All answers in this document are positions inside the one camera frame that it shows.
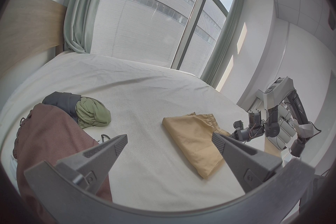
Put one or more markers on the grey-green curtain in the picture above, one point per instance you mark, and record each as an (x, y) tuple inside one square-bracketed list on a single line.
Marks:
[(223, 47), (81, 7)]

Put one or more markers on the window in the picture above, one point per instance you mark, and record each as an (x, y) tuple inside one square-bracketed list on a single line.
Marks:
[(147, 20)]

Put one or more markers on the green garment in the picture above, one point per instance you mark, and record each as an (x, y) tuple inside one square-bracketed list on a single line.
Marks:
[(94, 112)]

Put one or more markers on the brown garment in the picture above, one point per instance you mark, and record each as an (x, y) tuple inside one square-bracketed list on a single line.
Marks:
[(52, 133)]

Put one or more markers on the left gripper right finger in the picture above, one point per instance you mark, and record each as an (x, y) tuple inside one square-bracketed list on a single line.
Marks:
[(244, 162)]

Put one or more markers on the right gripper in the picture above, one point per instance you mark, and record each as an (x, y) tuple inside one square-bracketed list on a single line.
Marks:
[(241, 135)]

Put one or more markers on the tan shorts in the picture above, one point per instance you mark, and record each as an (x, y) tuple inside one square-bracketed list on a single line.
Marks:
[(191, 139)]

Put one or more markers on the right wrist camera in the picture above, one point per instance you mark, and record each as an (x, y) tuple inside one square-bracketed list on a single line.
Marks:
[(238, 124)]

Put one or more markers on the black garment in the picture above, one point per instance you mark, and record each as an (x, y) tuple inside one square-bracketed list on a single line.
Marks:
[(60, 102)]

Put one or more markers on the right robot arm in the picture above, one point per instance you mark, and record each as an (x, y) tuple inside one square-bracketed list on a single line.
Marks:
[(278, 91)]

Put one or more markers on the white garment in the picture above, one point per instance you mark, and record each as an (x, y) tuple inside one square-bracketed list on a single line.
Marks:
[(13, 164)]

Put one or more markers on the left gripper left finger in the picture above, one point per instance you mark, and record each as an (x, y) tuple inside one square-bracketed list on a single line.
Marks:
[(94, 162)]

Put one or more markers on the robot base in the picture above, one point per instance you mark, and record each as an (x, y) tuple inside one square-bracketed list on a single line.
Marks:
[(284, 125)]

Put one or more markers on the bed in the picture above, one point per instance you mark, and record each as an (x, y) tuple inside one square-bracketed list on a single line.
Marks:
[(147, 86)]

